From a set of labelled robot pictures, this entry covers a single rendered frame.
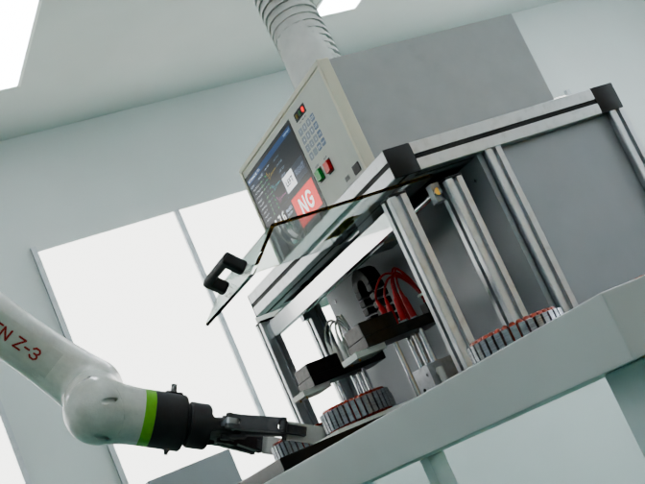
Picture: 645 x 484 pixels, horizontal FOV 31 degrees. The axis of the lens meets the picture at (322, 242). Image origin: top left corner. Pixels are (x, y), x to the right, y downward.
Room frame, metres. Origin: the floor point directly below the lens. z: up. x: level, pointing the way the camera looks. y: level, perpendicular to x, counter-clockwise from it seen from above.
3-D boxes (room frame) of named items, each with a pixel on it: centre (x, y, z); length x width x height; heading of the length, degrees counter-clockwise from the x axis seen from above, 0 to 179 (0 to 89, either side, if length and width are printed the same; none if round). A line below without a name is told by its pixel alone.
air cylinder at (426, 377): (1.85, -0.07, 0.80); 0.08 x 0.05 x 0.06; 27
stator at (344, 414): (1.79, 0.06, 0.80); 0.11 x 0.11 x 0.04
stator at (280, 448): (2.00, 0.17, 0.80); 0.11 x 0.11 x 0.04
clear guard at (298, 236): (1.72, 0.01, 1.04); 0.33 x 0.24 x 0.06; 117
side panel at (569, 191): (1.79, -0.39, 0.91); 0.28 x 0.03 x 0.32; 117
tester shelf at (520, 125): (2.04, -0.17, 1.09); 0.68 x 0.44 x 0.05; 27
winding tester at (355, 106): (2.03, -0.18, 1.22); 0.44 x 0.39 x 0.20; 27
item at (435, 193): (1.98, -0.05, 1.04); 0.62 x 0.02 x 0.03; 27
